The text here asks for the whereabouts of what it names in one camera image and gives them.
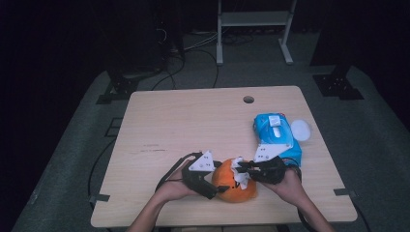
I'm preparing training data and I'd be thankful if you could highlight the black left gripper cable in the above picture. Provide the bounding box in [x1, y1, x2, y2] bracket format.
[154, 151, 202, 192]

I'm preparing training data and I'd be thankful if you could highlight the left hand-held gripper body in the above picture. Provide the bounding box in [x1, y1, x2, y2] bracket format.
[181, 150, 220, 200]

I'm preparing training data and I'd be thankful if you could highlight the person's left hand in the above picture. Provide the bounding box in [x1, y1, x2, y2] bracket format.
[154, 163, 199, 202]

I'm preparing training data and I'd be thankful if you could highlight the orange round fruit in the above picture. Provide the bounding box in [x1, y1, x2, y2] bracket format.
[211, 158, 259, 204]

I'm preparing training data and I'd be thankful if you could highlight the black floor tape marking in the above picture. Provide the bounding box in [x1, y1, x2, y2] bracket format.
[104, 117, 124, 138]

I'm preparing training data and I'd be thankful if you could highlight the black stand base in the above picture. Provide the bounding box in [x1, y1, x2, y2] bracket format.
[312, 64, 366, 101]
[96, 75, 140, 105]

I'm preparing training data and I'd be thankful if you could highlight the black floor cable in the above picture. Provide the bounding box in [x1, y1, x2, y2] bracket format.
[87, 138, 117, 207]
[192, 47, 220, 89]
[150, 52, 188, 92]

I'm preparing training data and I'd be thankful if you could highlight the bundle of floor cables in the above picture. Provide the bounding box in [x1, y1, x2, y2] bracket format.
[185, 30, 255, 52]

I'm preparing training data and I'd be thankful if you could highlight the white wet wipe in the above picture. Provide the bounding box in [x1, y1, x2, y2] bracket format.
[231, 157, 251, 190]

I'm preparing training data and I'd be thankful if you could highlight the white metal stand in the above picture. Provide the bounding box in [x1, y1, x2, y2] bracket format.
[216, 0, 298, 67]

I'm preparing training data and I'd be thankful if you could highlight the person's right hand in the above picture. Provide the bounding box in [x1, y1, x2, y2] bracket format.
[262, 167, 308, 207]

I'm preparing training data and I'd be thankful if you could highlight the black tape strip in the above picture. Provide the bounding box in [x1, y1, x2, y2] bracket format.
[89, 192, 111, 204]
[333, 188, 358, 197]

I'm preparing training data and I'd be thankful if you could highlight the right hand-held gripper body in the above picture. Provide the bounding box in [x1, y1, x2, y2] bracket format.
[249, 143, 293, 186]

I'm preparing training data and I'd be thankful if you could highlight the blue wet wipes pack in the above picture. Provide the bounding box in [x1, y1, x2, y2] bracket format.
[252, 112, 312, 168]

